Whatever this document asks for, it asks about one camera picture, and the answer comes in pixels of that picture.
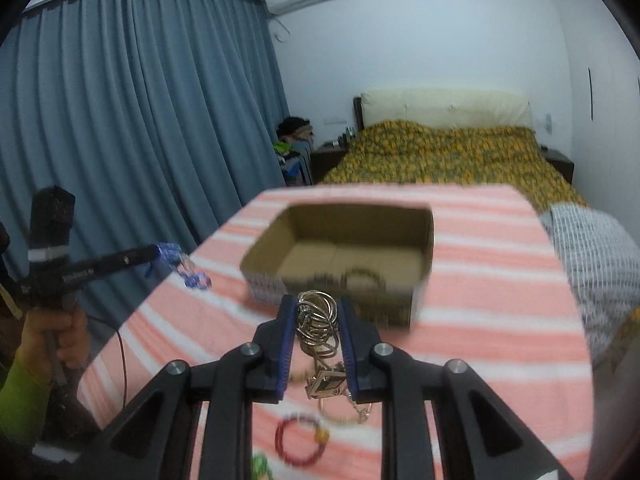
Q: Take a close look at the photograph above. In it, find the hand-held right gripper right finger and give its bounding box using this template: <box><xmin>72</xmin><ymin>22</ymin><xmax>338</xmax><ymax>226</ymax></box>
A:
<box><xmin>337</xmin><ymin>296</ymin><xmax>576</xmax><ymax>480</ymax></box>

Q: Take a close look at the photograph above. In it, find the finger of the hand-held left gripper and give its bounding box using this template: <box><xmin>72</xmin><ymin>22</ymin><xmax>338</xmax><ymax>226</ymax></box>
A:
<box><xmin>94</xmin><ymin>241</ymin><xmax>184</xmax><ymax>282</ymax></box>

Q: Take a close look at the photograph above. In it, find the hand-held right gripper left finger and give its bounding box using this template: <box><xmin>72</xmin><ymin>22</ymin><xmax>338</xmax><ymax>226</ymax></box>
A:
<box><xmin>65</xmin><ymin>294</ymin><xmax>301</xmax><ymax>480</ymax></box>

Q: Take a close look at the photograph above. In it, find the silver key ring chain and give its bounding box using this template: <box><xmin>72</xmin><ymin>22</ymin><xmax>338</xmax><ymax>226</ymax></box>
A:
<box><xmin>294</xmin><ymin>289</ymin><xmax>375</xmax><ymax>425</ymax></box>

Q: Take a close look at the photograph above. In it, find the blue bead bracelet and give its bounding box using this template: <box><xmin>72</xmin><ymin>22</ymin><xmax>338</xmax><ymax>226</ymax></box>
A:
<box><xmin>172</xmin><ymin>254</ymin><xmax>213</xmax><ymax>292</ymax></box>

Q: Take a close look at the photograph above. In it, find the red bead bracelet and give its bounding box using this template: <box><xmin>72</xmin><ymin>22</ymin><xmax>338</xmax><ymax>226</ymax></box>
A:
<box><xmin>275</xmin><ymin>411</ymin><xmax>332</xmax><ymax>467</ymax></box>

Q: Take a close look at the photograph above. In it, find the cardboard box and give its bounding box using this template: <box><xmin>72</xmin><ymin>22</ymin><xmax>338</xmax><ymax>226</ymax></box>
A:
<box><xmin>240</xmin><ymin>203</ymin><xmax>435</xmax><ymax>332</ymax></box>

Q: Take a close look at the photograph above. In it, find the green bead bracelet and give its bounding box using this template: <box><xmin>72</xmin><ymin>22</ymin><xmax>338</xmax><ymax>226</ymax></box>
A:
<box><xmin>250</xmin><ymin>452</ymin><xmax>277</xmax><ymax>480</ymax></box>

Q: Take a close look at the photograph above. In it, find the person's left forearm green sleeve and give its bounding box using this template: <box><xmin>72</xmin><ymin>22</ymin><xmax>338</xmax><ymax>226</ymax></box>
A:
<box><xmin>0</xmin><ymin>350</ymin><xmax>55</xmax><ymax>453</ymax></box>

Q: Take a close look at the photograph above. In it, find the person's left hand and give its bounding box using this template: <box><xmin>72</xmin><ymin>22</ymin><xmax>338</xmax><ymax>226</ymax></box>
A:
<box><xmin>21</xmin><ymin>305</ymin><xmax>92</xmax><ymax>387</ymax></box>

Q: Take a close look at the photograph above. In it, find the grey blue curtain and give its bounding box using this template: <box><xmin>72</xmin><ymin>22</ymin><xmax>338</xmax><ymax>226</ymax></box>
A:
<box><xmin>0</xmin><ymin>0</ymin><xmax>292</xmax><ymax>321</ymax></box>

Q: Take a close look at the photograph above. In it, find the pile of clothes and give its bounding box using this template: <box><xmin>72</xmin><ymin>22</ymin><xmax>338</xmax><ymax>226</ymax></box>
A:
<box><xmin>272</xmin><ymin>137</ymin><xmax>315</xmax><ymax>189</ymax></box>

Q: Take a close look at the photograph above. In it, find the dark wooden nightstand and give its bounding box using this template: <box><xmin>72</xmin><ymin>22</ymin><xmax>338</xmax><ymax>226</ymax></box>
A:
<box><xmin>541</xmin><ymin>147</ymin><xmax>575</xmax><ymax>184</ymax></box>
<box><xmin>310</xmin><ymin>145</ymin><xmax>349</xmax><ymax>185</ymax></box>

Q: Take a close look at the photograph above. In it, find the yellow floral blanket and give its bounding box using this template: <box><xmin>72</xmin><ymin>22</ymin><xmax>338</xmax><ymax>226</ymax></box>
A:
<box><xmin>320</xmin><ymin>121</ymin><xmax>589</xmax><ymax>216</ymax></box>

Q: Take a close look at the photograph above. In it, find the black hat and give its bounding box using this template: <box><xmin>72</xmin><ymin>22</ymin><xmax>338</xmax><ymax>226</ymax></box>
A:
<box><xmin>277</xmin><ymin>116</ymin><xmax>314</xmax><ymax>139</ymax></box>

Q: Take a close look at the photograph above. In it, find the grey checkered cloth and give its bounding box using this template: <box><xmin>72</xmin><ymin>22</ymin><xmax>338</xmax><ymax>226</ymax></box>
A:
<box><xmin>539</xmin><ymin>203</ymin><xmax>640</xmax><ymax>363</ymax></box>

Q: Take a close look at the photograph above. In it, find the cream pillow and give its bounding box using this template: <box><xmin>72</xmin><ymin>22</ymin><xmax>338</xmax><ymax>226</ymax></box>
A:
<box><xmin>361</xmin><ymin>88</ymin><xmax>532</xmax><ymax>129</ymax></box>

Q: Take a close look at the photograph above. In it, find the tan bead bracelet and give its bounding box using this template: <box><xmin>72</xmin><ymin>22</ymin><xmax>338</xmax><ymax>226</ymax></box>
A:
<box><xmin>344</xmin><ymin>266</ymin><xmax>385</xmax><ymax>295</ymax></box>

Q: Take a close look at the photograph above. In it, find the thin dark cable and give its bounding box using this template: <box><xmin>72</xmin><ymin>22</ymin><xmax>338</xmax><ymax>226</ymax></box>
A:
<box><xmin>89</xmin><ymin>316</ymin><xmax>128</xmax><ymax>408</ymax></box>

